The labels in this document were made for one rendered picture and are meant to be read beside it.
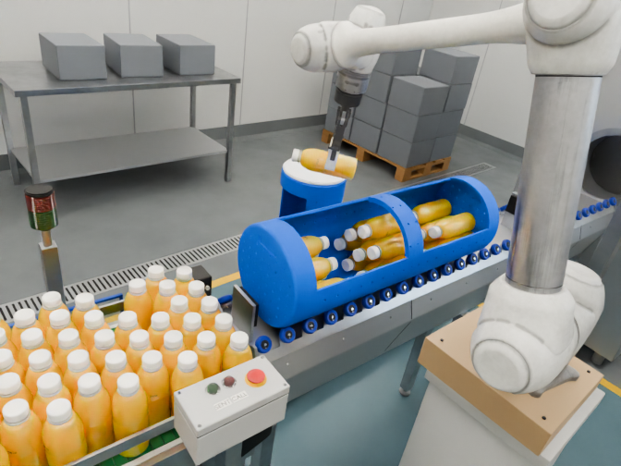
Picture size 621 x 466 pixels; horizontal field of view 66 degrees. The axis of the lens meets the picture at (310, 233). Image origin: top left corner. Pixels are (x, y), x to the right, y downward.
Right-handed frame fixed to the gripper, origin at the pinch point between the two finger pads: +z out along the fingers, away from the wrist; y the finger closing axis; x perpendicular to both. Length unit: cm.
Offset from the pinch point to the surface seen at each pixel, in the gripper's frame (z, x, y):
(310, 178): 33, -5, -44
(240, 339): 20, -11, 60
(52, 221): 17, -64, 39
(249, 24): 54, -98, -357
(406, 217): 8.8, 25.0, 10.4
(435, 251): 18.7, 37.7, 9.3
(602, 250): 29, 115, -37
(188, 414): 18, -16, 81
